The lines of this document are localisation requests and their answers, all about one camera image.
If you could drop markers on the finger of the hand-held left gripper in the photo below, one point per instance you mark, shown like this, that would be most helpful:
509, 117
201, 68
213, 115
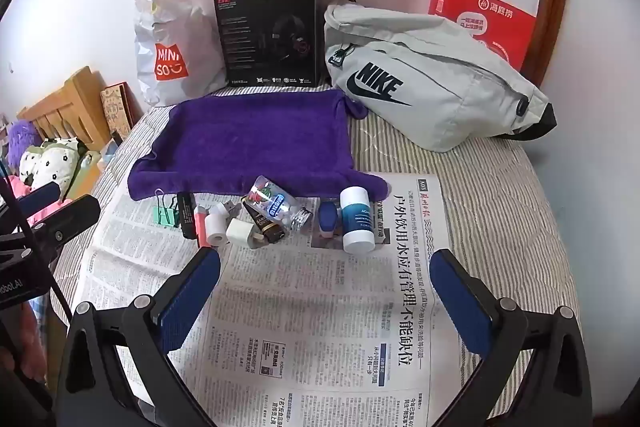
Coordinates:
42, 195
70, 214

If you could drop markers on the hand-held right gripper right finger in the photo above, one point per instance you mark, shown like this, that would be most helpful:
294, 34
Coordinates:
460, 302

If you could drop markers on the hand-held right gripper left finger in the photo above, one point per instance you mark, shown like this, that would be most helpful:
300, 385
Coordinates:
192, 294

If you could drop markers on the pink lip balm tube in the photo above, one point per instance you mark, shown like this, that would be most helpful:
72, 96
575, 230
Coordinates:
201, 227

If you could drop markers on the black lipstick tube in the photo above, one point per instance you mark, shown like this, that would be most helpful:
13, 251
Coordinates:
186, 217

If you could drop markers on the green binder clip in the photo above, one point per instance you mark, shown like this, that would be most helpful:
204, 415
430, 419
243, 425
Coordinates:
167, 213

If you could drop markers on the clear gum bottle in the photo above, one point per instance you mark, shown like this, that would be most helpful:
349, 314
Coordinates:
280, 207

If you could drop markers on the white blue cylinder bottle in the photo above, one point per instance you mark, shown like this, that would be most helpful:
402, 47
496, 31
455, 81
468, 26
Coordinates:
357, 222

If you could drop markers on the small blue pink case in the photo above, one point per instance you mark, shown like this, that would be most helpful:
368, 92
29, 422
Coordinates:
327, 217

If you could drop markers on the white dotted plush toy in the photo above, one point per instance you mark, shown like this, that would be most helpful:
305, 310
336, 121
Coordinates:
50, 162

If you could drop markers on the purple plush toy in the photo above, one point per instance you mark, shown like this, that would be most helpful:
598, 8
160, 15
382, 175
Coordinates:
21, 139

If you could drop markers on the white tape roll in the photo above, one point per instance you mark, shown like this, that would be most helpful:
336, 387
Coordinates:
216, 229

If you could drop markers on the white charger plug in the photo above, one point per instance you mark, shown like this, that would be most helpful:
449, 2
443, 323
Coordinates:
242, 233

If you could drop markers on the wooden headboard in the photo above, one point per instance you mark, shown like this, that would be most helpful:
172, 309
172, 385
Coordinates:
75, 107

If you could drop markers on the grey usb flash drive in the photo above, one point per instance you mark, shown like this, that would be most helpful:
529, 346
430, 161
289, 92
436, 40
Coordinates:
233, 208

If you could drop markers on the dark brown small bottle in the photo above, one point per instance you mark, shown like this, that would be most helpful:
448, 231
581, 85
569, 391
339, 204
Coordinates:
266, 225

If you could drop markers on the small patterned brown box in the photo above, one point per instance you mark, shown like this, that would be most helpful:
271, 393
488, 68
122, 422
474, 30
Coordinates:
117, 107

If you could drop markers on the newspaper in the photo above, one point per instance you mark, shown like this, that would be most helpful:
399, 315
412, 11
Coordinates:
310, 332

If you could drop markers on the purple towel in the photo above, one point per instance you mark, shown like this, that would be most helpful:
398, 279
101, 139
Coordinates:
250, 137

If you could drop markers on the grey waist bag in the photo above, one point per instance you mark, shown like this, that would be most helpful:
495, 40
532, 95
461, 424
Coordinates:
440, 97

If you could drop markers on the white plastic shopping bag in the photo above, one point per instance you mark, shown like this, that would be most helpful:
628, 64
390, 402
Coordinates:
170, 32

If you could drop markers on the black headphone box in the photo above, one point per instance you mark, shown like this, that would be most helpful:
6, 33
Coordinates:
270, 37

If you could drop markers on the orange paper bag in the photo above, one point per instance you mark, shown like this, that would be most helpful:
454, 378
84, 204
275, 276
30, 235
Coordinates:
480, 19

